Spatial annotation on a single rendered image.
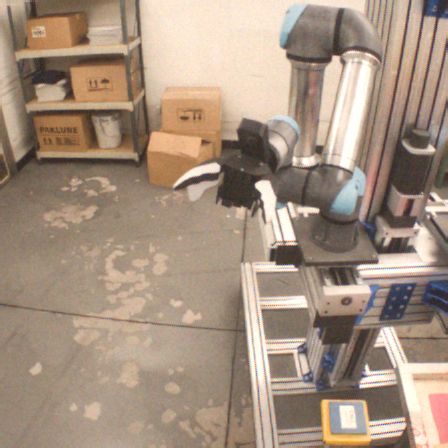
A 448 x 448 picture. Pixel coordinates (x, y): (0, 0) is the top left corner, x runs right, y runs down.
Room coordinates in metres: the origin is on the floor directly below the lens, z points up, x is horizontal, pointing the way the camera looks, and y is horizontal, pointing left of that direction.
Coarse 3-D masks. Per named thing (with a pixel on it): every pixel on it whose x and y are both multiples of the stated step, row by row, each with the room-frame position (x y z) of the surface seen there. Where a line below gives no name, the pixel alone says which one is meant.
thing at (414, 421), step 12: (396, 372) 0.65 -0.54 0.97; (408, 372) 0.63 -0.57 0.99; (420, 372) 0.63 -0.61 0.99; (432, 372) 0.62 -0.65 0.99; (444, 372) 0.62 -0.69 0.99; (408, 384) 0.59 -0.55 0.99; (408, 396) 0.55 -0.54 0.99; (408, 408) 0.51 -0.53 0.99; (420, 408) 0.51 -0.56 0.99; (408, 420) 0.48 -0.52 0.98; (420, 420) 0.47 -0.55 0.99; (408, 432) 0.45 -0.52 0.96; (420, 432) 0.44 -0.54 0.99; (420, 444) 0.40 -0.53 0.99
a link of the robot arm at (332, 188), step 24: (360, 24) 0.92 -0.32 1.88; (360, 48) 0.88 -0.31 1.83; (360, 72) 0.85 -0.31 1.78; (336, 96) 0.84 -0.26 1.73; (360, 96) 0.81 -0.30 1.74; (336, 120) 0.79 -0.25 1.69; (360, 120) 0.78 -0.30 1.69; (336, 144) 0.75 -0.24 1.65; (336, 168) 0.71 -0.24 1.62; (312, 192) 0.69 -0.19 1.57; (336, 192) 0.68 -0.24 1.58
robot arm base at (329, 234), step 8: (320, 216) 0.94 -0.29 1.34; (312, 224) 0.97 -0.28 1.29; (320, 224) 0.93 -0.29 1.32; (328, 224) 0.91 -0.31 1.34; (336, 224) 0.89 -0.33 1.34; (344, 224) 0.89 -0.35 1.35; (352, 224) 0.90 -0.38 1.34; (312, 232) 0.94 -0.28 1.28; (320, 232) 0.91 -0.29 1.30; (328, 232) 0.90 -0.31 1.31; (336, 232) 0.89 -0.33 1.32; (344, 232) 0.89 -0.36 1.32; (352, 232) 0.90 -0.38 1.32; (312, 240) 0.92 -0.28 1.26; (320, 240) 0.90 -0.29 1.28; (328, 240) 0.89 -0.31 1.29; (336, 240) 0.88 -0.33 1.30; (344, 240) 0.88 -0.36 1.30; (352, 240) 0.89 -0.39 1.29; (328, 248) 0.88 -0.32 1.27; (336, 248) 0.88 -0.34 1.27; (344, 248) 0.88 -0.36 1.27; (352, 248) 0.89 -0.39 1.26
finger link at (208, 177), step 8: (192, 168) 0.57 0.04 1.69; (200, 168) 0.57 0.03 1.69; (208, 168) 0.57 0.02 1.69; (216, 168) 0.57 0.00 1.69; (184, 176) 0.54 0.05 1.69; (192, 176) 0.54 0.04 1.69; (200, 176) 0.55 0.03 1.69; (208, 176) 0.56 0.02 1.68; (216, 176) 0.56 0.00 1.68; (176, 184) 0.53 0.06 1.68; (184, 184) 0.53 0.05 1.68; (192, 184) 0.55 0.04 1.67; (200, 184) 0.56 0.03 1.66; (208, 184) 0.57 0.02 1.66; (216, 184) 0.58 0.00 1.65; (192, 192) 0.56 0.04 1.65; (200, 192) 0.57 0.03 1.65; (192, 200) 0.56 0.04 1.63
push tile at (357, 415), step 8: (336, 408) 0.54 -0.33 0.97; (344, 408) 0.54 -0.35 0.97; (352, 408) 0.54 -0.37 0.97; (360, 408) 0.54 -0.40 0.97; (336, 416) 0.52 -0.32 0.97; (344, 416) 0.52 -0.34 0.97; (352, 416) 0.51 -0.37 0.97; (360, 416) 0.51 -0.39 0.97; (336, 424) 0.49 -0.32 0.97; (344, 424) 0.49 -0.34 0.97; (352, 424) 0.49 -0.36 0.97; (360, 424) 0.49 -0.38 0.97; (336, 432) 0.47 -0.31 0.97; (344, 432) 0.47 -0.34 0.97; (352, 432) 0.47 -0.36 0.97; (360, 432) 0.46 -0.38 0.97
